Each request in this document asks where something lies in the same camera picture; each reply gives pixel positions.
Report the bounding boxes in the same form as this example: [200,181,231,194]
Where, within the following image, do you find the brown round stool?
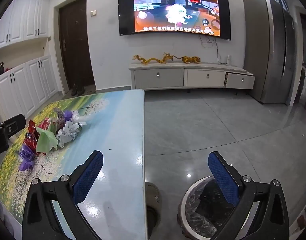
[145,182,161,235]

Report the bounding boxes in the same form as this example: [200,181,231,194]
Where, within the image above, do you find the white wall cabinets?
[0,0,50,52]

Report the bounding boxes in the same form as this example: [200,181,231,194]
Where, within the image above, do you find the white base cabinets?
[0,56,59,120]

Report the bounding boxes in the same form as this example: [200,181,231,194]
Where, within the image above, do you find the red snack packet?
[23,120,40,153]

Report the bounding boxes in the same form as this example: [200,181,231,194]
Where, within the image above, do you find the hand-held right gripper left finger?
[22,150,104,240]

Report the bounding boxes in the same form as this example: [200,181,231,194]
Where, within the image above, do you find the dark brown door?
[58,0,95,88]

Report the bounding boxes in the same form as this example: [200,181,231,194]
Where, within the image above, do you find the white tv cabinet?
[129,61,255,95]

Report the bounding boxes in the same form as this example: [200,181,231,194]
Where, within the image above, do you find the grey refrigerator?
[243,0,303,105]

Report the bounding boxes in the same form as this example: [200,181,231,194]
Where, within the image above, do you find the black bin liner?
[178,176,243,238]

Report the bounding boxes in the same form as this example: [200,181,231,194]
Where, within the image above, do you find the landscape print table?
[0,89,146,240]

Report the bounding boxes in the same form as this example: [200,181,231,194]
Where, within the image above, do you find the wall-mounted television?
[118,0,231,40]

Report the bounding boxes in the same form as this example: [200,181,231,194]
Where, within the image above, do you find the golden dragon figurine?
[132,52,181,65]

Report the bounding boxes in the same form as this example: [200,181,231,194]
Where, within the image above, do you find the grey crumpled wrapper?
[54,107,65,130]

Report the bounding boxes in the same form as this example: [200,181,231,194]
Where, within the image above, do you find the black tv cable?
[199,35,228,64]

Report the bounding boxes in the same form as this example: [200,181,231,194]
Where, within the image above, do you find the golden tiger figurine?
[181,56,201,64]

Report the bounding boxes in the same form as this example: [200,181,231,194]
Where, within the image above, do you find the green paper bag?
[35,119,59,155]

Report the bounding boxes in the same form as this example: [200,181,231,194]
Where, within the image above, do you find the white crumpled wrapper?
[55,121,87,148]

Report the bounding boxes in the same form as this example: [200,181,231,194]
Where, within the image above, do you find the white round bin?
[176,176,258,240]

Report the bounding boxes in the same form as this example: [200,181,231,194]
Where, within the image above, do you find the large purple wrapper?
[19,144,35,172]

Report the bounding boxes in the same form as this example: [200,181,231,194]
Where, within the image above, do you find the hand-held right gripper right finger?
[208,151,290,240]

